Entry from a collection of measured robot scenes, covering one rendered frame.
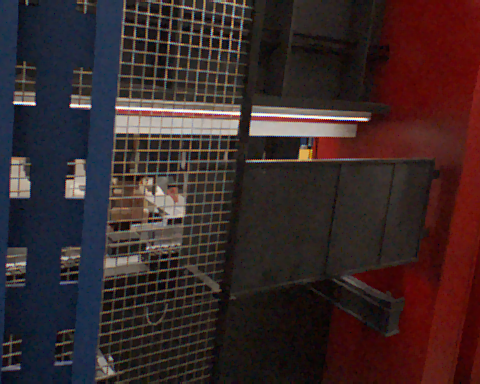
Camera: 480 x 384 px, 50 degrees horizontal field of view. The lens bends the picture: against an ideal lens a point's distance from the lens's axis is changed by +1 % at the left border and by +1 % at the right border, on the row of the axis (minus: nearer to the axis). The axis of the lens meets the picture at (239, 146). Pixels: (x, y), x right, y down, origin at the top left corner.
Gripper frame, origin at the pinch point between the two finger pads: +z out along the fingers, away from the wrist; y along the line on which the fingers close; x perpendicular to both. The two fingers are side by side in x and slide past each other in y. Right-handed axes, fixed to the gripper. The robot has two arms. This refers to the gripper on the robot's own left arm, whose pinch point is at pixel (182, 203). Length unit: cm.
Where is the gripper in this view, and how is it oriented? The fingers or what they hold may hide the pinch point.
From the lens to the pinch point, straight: 219.5
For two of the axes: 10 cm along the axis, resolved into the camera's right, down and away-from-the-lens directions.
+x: -5.4, 2.7, 7.9
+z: 1.5, 9.6, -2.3
